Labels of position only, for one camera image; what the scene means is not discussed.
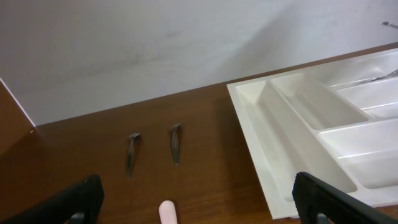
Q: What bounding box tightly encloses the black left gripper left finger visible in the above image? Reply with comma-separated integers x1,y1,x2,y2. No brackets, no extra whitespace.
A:
1,175,104,224

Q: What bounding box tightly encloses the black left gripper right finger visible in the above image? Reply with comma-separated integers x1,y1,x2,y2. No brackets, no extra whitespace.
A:
292,172,397,224

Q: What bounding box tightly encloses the large steel spoon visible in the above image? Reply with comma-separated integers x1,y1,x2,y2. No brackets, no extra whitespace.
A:
382,21,398,29

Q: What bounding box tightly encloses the small steel teaspoon left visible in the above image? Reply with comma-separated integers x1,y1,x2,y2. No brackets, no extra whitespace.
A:
126,133,140,179

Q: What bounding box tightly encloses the small steel teaspoon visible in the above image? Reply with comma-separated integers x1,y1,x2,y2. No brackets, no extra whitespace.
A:
126,133,140,179
171,123,180,166

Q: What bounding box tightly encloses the white plastic cutlery tray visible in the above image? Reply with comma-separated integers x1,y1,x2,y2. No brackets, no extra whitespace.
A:
228,49,397,219

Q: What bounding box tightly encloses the pink white plastic knife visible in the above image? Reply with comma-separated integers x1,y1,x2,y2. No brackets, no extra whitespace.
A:
159,200,178,224

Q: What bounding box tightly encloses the small steel teaspoon right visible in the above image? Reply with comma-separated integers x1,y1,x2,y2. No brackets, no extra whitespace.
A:
171,123,180,166

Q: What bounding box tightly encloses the steel fork in tray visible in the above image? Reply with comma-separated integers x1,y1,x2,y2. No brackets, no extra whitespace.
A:
355,70,398,85

